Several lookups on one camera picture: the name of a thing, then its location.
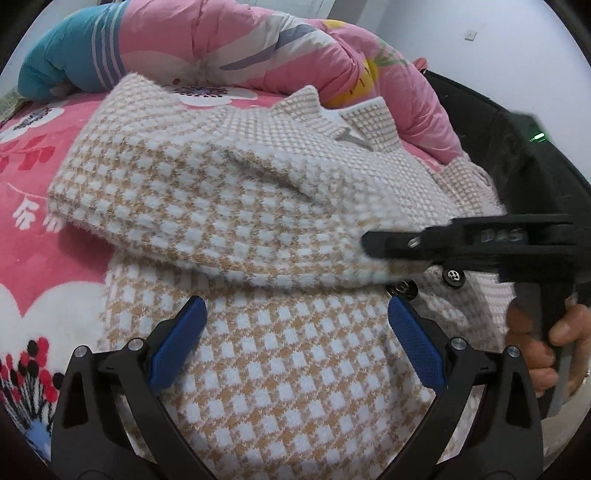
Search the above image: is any black padded headboard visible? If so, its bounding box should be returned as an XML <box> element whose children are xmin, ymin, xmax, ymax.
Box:
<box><xmin>422</xmin><ymin>69</ymin><xmax>555</xmax><ymax>217</ymax></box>

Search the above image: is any person's right hand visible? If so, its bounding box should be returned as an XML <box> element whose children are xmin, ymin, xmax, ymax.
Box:
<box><xmin>505</xmin><ymin>295</ymin><xmax>591</xmax><ymax>398</ymax></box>

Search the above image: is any beige white checked knit cardigan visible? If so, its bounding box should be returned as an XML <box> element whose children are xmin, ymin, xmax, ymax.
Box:
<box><xmin>46</xmin><ymin>74</ymin><xmax>520</xmax><ymax>480</ymax></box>

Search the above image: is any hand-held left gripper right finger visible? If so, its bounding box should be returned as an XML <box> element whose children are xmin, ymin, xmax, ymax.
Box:
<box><xmin>388</xmin><ymin>293</ymin><xmax>546</xmax><ymax>480</ymax></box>

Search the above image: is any pink floral bed blanket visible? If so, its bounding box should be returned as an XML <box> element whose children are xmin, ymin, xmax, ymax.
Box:
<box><xmin>0</xmin><ymin>85</ymin><xmax>467</xmax><ymax>446</ymax></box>

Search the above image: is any grey-green patterned cloth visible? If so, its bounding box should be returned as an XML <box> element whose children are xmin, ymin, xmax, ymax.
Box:
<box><xmin>0</xmin><ymin>90</ymin><xmax>24</xmax><ymax>123</ymax></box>

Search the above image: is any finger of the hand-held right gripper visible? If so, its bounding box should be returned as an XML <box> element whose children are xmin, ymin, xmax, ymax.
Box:
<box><xmin>361</xmin><ymin>217</ymin><xmax>502</xmax><ymax>280</ymax></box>

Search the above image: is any pink printed quilt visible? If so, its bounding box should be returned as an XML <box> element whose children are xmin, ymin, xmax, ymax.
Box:
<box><xmin>18</xmin><ymin>0</ymin><xmax>467</xmax><ymax>164</ymax></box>

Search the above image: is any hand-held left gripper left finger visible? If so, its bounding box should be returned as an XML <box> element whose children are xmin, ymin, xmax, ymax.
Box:
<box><xmin>51</xmin><ymin>295</ymin><xmax>208</xmax><ymax>480</ymax></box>

